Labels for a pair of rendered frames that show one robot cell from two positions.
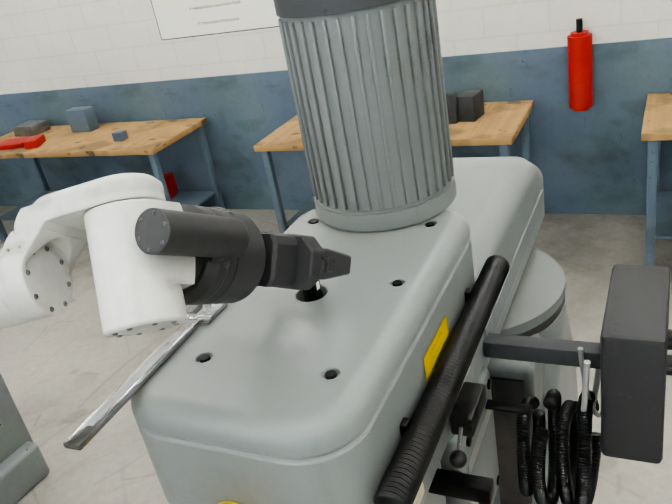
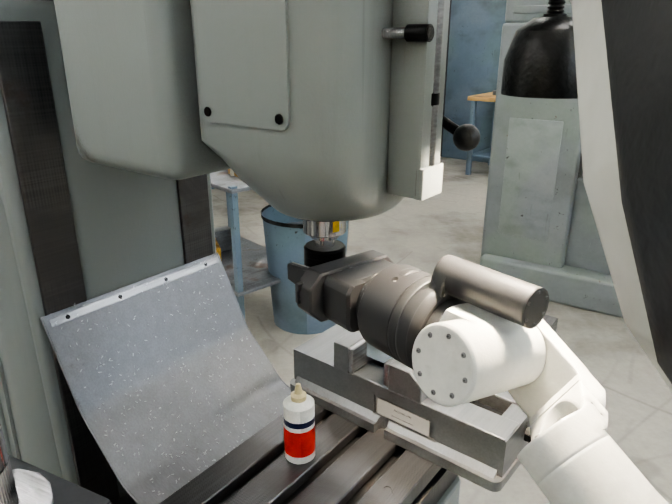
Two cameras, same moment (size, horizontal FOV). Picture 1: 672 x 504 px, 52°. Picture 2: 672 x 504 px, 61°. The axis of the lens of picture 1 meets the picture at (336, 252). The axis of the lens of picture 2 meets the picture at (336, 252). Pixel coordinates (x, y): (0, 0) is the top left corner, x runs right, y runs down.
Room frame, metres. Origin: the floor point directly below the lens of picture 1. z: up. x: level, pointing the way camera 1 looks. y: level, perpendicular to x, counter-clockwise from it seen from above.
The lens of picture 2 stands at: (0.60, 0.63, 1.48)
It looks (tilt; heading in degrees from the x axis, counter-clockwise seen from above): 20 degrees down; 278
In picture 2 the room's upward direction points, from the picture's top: straight up
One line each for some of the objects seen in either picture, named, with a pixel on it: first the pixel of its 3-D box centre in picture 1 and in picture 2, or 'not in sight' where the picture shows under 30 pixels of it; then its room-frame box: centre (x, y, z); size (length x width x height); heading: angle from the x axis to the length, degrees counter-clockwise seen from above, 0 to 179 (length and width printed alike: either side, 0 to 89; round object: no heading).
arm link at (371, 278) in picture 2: not in sight; (378, 301); (0.63, 0.10, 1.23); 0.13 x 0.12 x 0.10; 46
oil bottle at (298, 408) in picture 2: not in sight; (299, 420); (0.73, 0.03, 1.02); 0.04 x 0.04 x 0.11
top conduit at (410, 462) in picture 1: (452, 359); not in sight; (0.66, -0.11, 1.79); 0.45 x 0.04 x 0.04; 151
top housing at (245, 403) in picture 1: (329, 342); not in sight; (0.71, 0.03, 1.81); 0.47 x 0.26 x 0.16; 151
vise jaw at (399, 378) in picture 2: not in sight; (426, 363); (0.57, -0.07, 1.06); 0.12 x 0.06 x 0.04; 59
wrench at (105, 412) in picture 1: (151, 364); not in sight; (0.61, 0.21, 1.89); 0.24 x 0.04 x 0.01; 153
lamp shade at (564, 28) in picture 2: not in sight; (550, 55); (0.50, 0.12, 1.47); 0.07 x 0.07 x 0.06
